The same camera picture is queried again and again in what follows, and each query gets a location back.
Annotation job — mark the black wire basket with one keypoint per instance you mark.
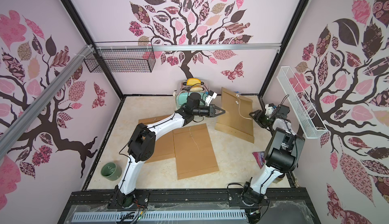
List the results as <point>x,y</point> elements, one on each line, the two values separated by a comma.
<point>137,57</point>

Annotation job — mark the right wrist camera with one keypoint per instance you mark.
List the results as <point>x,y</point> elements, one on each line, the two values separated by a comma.
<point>269,109</point>

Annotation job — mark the white slotted cable duct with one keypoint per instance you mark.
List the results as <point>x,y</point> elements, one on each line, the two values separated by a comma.
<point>157,216</point>

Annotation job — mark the green cup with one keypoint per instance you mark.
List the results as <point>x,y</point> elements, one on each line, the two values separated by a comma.
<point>111,171</point>

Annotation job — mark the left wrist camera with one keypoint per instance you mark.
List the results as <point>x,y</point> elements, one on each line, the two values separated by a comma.
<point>211,96</point>

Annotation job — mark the brown file bag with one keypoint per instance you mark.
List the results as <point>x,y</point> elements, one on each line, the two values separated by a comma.
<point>194,152</point>
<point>164,147</point>
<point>236,120</point>

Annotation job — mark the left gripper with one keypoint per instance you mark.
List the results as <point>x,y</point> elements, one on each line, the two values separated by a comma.
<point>210,110</point>

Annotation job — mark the yellow bread slice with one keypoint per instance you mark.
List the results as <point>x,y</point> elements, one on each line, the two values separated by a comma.
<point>193,81</point>

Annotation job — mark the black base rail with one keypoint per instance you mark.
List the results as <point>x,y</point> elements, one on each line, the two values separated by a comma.
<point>175,196</point>

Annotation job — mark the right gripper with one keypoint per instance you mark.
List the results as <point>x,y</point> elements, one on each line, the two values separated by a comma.
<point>260,118</point>

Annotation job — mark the mint green toaster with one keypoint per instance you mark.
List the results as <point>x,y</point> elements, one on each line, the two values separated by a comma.
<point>182,93</point>

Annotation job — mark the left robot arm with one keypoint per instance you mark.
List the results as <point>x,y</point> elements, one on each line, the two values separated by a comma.
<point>141,145</point>

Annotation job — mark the white wire basket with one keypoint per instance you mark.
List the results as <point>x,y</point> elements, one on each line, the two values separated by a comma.
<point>294,85</point>

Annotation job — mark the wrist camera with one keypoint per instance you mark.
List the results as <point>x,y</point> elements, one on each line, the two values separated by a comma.
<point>269,109</point>
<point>211,96</point>

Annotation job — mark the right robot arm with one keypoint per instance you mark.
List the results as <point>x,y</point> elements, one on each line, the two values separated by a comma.
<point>282,152</point>

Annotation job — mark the colourful patterned bag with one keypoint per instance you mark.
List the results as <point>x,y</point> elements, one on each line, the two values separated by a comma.
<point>260,158</point>

